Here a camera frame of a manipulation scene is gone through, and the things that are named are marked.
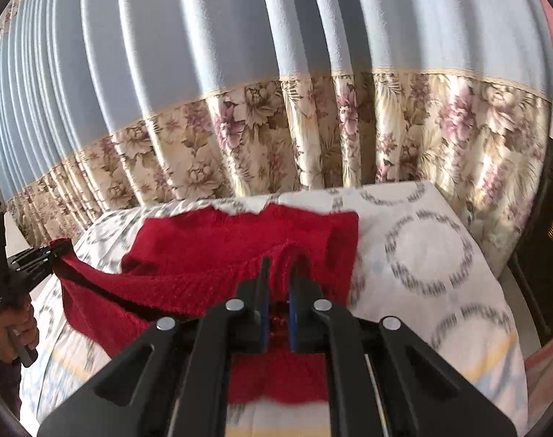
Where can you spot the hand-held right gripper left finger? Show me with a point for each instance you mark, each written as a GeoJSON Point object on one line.
{"type": "Point", "coordinates": [247, 323]}

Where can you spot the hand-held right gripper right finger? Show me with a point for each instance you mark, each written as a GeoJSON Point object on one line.
{"type": "Point", "coordinates": [304, 323]}

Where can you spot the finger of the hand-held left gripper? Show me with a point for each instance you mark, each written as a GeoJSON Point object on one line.
{"type": "Point", "coordinates": [44, 251]}
{"type": "Point", "coordinates": [35, 271]}

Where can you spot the red knitted sweater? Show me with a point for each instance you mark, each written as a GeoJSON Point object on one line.
{"type": "Point", "coordinates": [222, 250]}

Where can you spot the person's left forearm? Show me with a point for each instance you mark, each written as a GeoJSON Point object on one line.
{"type": "Point", "coordinates": [3, 382]}

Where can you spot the person's left hand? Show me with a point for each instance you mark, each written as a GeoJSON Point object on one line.
{"type": "Point", "coordinates": [21, 327]}

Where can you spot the circle and dot printed bedsheet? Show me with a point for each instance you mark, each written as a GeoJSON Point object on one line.
{"type": "Point", "coordinates": [417, 273]}

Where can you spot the blue curtain with floral border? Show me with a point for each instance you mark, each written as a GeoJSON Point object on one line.
{"type": "Point", "coordinates": [258, 77]}

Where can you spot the pink striped cloth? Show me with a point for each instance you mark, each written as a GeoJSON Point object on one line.
{"type": "Point", "coordinates": [547, 373]}

